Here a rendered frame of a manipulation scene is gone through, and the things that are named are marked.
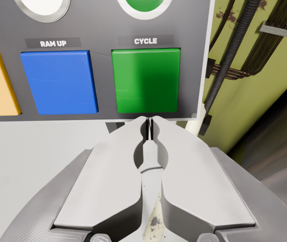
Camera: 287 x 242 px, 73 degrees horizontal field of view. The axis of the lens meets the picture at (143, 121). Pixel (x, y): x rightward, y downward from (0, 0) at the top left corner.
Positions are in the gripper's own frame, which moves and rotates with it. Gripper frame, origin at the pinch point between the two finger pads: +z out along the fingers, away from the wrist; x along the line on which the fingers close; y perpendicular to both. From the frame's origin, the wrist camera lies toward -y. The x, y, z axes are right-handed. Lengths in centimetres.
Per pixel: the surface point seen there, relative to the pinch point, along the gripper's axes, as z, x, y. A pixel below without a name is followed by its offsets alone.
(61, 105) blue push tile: 10.3, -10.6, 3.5
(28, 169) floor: 80, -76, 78
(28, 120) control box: 11.0, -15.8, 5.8
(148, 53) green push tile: 10.3, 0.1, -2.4
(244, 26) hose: 32.8, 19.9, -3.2
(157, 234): 16.2, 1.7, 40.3
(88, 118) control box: 11.0, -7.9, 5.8
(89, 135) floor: 100, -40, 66
